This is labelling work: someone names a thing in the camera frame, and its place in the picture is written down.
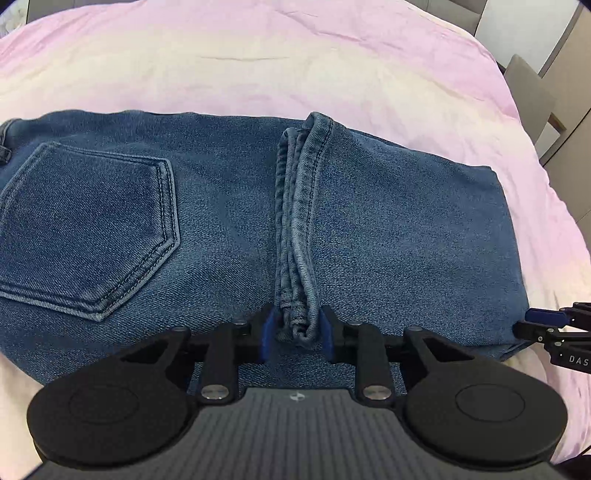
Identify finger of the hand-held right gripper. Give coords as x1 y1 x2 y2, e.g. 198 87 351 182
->
525 302 591 326
512 320 557 345

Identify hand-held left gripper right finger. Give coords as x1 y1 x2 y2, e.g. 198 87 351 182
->
320 305 478 401

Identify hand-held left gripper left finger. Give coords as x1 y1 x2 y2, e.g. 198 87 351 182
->
115 305 283 401

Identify blue denim pants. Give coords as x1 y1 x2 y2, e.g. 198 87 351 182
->
0 111 531 386

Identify grey chair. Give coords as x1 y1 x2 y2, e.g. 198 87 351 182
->
502 54 557 163

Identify beige wardrobe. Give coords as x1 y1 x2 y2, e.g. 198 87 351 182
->
538 4 591 227

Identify pink floral bedsheet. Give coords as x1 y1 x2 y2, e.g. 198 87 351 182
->
0 0 591 467

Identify grey padded headboard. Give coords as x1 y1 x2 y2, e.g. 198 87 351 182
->
427 0 486 37

